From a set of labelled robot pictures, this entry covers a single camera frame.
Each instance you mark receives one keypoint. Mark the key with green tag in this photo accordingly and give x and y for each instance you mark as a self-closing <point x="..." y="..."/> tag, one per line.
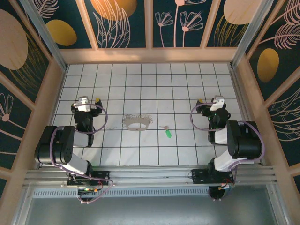
<point x="167" y="134"/>

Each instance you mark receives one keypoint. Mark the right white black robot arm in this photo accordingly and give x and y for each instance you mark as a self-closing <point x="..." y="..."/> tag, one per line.
<point x="246" y="140"/>

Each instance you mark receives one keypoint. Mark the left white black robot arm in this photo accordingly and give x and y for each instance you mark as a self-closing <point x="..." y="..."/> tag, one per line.
<point x="58" y="145"/>

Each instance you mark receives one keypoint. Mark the white grid mat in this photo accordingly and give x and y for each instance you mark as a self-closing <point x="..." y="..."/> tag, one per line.
<point x="150" y="82"/>

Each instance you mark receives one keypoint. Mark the left base electronics board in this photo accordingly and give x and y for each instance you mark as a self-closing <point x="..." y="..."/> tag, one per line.
<point x="87" y="189"/>

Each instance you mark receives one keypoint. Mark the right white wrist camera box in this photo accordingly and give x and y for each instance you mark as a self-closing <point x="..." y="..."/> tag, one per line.
<point x="216" y="103"/>

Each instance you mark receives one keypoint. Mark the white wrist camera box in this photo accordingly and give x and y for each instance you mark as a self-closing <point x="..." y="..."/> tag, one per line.
<point x="82" y="104"/>
<point x="216" y="103"/>

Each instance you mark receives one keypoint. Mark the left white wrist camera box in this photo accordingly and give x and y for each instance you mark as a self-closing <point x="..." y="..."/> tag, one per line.
<point x="82" y="104"/>

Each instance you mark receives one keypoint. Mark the aluminium side rail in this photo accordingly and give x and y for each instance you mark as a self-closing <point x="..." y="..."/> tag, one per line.
<point x="235" y="89"/>

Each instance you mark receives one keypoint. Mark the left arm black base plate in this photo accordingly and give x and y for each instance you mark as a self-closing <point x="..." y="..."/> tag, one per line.
<point x="103" y="175"/>

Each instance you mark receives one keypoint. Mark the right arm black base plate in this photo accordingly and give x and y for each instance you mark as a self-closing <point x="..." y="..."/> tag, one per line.
<point x="199" y="175"/>

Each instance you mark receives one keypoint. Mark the aluminium frame post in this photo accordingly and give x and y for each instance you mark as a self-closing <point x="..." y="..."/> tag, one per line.
<point x="253" y="28"/>
<point x="47" y="35"/>

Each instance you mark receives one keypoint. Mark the aluminium mounting rail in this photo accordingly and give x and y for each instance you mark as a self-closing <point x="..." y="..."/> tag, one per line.
<point x="150" y="174"/>

